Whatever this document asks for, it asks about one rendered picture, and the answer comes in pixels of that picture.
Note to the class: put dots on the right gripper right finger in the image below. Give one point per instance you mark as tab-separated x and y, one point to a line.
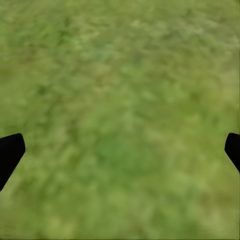
232	148

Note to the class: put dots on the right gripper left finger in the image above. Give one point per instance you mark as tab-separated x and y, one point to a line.
12	149

